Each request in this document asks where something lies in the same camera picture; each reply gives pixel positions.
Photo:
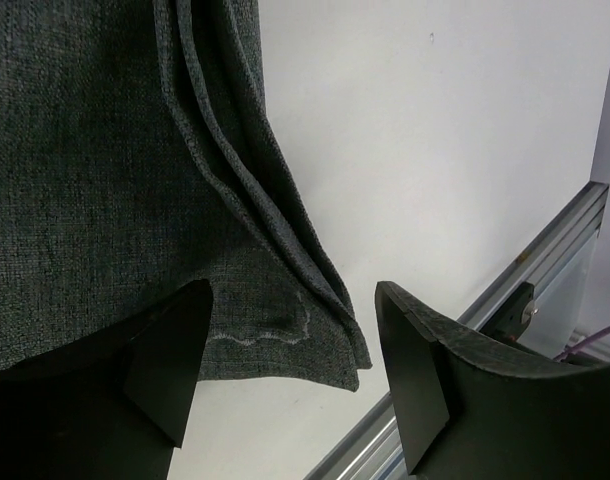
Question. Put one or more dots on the aluminium mounting rail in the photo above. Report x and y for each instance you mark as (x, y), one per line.
(373, 448)

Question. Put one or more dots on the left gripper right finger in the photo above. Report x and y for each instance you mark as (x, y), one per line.
(470, 407)

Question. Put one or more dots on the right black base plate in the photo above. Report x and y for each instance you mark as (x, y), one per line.
(513, 317)

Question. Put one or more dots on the grey cloth napkin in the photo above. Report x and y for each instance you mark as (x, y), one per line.
(136, 156)

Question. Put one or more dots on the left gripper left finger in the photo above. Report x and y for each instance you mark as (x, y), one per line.
(111, 405)

